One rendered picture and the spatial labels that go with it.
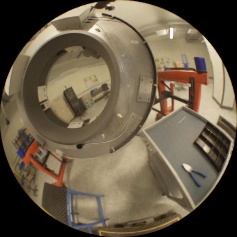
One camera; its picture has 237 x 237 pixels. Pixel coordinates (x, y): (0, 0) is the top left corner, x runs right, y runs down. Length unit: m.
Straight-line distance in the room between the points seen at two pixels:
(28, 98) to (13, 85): 0.24
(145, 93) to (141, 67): 0.18
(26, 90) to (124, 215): 1.58
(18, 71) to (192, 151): 1.30
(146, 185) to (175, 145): 0.71
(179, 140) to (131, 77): 0.46
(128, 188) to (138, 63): 1.23
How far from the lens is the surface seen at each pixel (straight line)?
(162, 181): 0.89
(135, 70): 0.48
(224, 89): 2.79
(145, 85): 0.49
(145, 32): 5.44
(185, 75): 0.86
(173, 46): 9.35
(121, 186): 1.08
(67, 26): 0.71
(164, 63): 8.92
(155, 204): 1.05
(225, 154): 0.59
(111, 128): 0.52
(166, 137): 0.46
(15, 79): 0.89
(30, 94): 0.85
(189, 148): 0.44
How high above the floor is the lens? 1.02
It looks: 29 degrees down
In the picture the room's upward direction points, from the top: 25 degrees counter-clockwise
